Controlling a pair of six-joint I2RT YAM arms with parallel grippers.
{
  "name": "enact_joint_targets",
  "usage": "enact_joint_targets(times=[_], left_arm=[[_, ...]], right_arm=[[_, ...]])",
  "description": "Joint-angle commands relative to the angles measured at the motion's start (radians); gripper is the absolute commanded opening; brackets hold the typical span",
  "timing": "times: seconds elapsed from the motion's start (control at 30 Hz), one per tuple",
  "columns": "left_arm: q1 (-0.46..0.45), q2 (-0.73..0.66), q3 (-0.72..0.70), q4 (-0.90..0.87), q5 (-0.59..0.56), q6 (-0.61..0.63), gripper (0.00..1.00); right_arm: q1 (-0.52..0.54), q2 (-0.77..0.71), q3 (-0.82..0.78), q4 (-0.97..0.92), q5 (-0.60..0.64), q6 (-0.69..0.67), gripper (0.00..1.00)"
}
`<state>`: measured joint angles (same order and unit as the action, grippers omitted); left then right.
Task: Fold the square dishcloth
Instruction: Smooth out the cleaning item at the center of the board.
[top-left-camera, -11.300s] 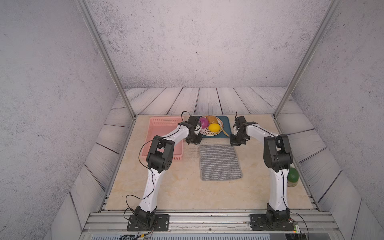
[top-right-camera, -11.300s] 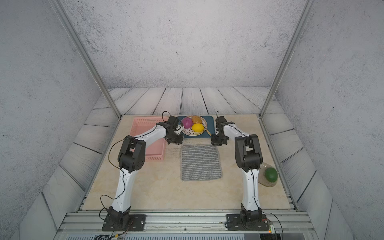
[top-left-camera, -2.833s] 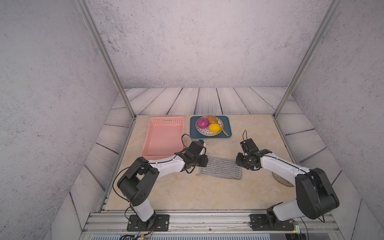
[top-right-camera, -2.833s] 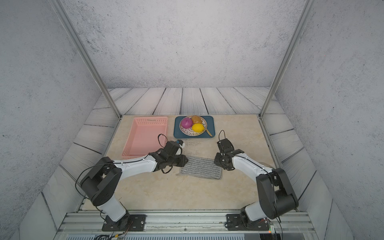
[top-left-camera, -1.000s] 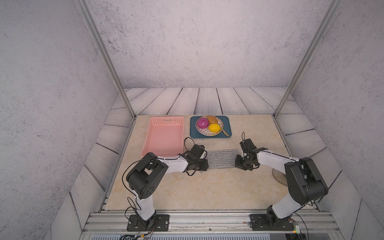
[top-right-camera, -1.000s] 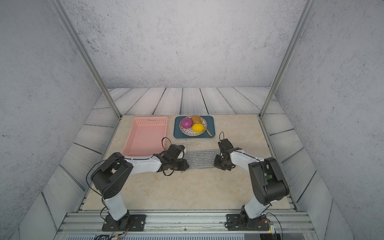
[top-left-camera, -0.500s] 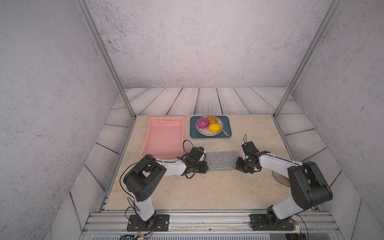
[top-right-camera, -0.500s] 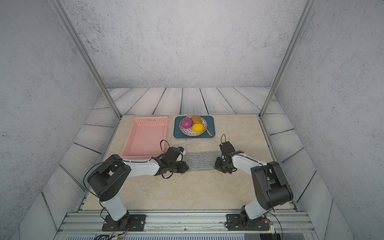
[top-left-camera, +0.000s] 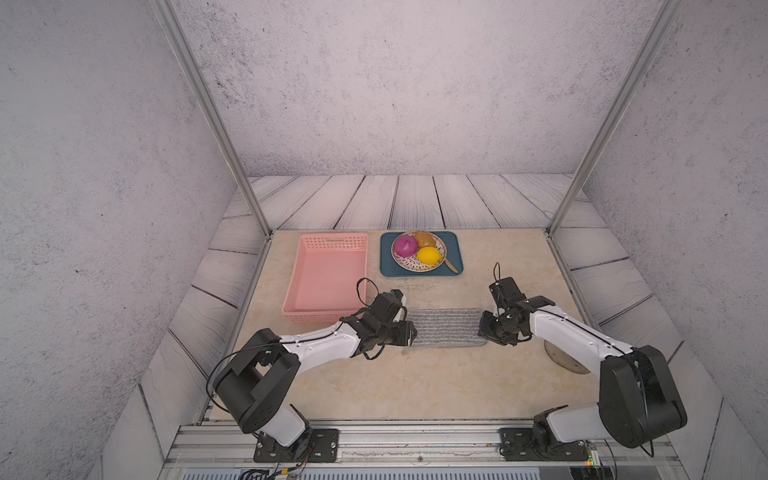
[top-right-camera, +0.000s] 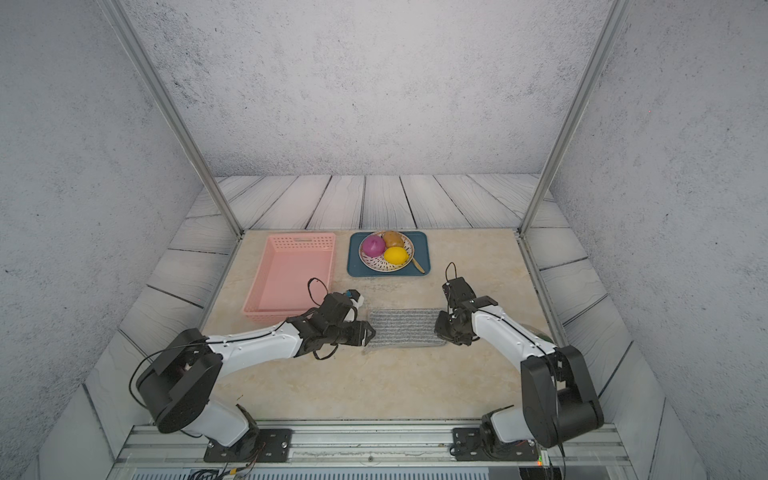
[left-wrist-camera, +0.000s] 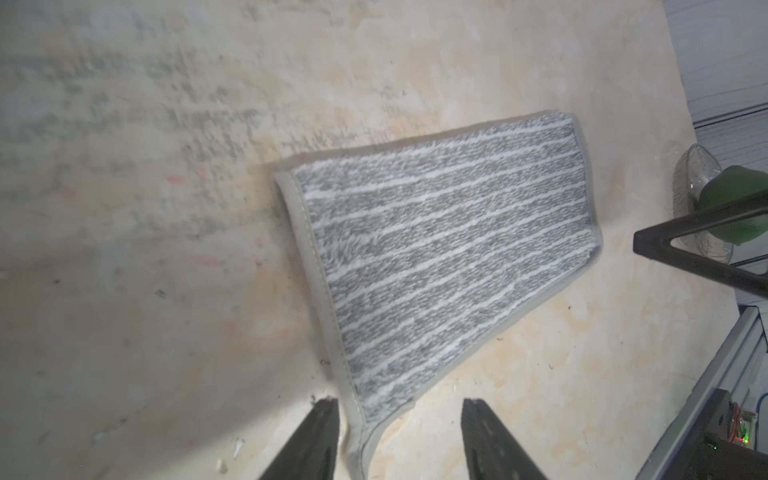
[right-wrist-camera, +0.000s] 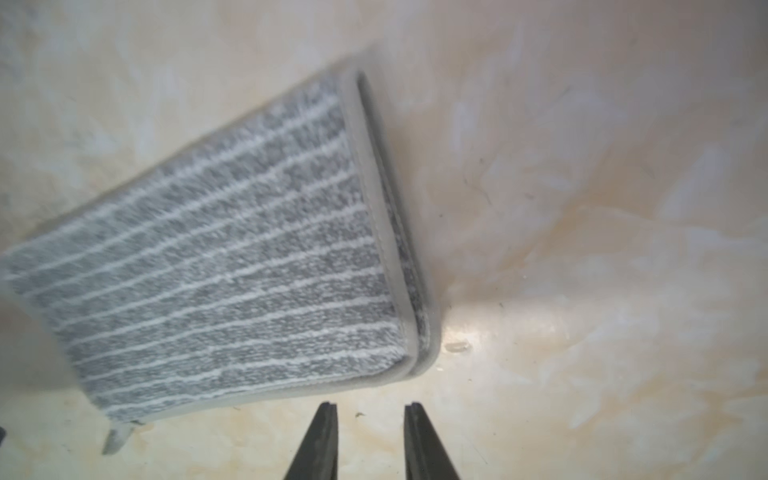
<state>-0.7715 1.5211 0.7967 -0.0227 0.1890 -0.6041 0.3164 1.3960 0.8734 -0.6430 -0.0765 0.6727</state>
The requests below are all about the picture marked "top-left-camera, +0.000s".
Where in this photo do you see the grey striped dishcloth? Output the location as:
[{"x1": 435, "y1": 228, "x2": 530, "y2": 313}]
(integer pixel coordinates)
[{"x1": 407, "y1": 309, "x2": 486, "y2": 349}]

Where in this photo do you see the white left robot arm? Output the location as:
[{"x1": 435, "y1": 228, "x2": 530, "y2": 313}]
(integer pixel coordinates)
[{"x1": 208, "y1": 290, "x2": 417, "y2": 448}]

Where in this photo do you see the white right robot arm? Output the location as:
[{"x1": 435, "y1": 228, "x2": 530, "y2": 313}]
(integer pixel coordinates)
[{"x1": 479, "y1": 291, "x2": 688, "y2": 449}]

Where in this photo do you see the speckled white plate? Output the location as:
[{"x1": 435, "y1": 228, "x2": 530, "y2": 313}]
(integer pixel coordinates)
[{"x1": 390, "y1": 230, "x2": 447, "y2": 273}]

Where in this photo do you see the pink perforated plastic basket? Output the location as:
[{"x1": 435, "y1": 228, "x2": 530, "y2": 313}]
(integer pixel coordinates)
[{"x1": 282, "y1": 232, "x2": 368, "y2": 325}]

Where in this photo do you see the purple onion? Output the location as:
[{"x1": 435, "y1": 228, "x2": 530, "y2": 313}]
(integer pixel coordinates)
[{"x1": 393, "y1": 234, "x2": 419, "y2": 258}]

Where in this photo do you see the yellow lemon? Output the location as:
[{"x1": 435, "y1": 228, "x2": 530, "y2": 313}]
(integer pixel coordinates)
[{"x1": 416, "y1": 247, "x2": 443, "y2": 266}]

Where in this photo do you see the wooden spoon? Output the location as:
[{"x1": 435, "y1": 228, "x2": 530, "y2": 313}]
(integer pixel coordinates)
[{"x1": 443, "y1": 257, "x2": 460, "y2": 275}]

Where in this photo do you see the brown potato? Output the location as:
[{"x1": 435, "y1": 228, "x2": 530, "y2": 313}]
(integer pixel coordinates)
[{"x1": 412, "y1": 231, "x2": 437, "y2": 249}]

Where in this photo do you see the teal rectangular tray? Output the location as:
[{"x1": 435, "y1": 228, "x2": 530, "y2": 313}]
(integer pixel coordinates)
[{"x1": 379, "y1": 231, "x2": 464, "y2": 278}]

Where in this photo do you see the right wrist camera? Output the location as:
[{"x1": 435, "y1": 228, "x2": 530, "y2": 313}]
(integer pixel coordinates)
[{"x1": 489, "y1": 277, "x2": 527, "y2": 311}]

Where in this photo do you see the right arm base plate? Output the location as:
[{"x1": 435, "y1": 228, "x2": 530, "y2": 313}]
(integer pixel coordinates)
[{"x1": 498, "y1": 406, "x2": 591, "y2": 462}]

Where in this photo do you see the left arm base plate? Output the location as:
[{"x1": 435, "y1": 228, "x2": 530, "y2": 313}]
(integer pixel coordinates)
[{"x1": 253, "y1": 428, "x2": 340, "y2": 464}]

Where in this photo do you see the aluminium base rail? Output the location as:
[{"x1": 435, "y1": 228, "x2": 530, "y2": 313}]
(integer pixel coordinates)
[{"x1": 161, "y1": 420, "x2": 687, "y2": 479}]

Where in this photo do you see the aluminium right frame post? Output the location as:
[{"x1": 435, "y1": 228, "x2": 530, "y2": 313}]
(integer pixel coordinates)
[{"x1": 545, "y1": 0, "x2": 683, "y2": 239}]

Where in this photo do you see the aluminium frame post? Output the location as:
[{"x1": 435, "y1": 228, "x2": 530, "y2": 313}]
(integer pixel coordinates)
[
  {"x1": 151, "y1": 0, "x2": 273, "y2": 238},
  {"x1": 545, "y1": 0, "x2": 683, "y2": 239}
]

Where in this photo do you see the aluminium left frame post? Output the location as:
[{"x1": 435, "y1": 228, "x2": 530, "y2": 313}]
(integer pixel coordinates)
[{"x1": 151, "y1": 0, "x2": 273, "y2": 238}]

